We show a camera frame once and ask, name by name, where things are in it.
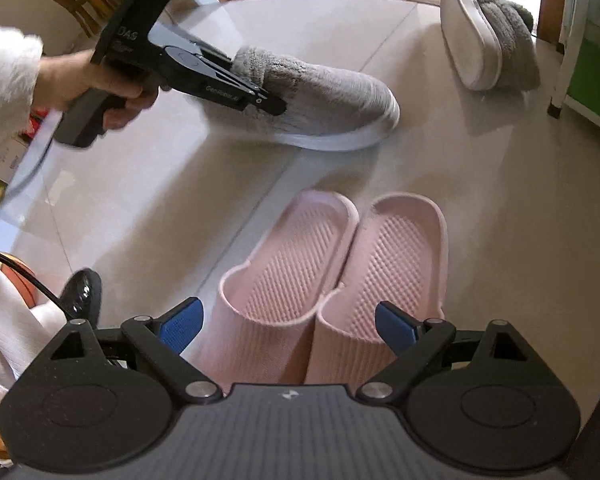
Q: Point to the person's left forearm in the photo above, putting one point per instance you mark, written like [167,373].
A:
[5,85]

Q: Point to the orange basketball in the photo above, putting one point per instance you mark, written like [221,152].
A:
[17,272]

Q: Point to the shiny black shoe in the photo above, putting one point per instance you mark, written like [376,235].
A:
[85,292]

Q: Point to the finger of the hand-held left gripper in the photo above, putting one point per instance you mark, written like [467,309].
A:
[245,92]

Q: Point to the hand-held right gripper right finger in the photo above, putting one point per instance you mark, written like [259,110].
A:
[397,330]

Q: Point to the white trousers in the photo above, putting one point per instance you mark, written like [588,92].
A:
[10,325]

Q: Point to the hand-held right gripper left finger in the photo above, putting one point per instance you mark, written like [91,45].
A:
[180,327]

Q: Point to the white shoe rack green shelves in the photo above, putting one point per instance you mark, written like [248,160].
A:
[590,60]

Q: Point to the person's left hand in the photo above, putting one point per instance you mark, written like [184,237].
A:
[75,80]

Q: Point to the grey fluffy slipper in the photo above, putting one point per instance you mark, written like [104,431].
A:
[495,40]
[320,105]

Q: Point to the pink rubber slipper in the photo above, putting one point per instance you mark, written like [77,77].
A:
[395,270]
[285,270]

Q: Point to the white cardboard box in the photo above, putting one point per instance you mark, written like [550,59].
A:
[2,160]

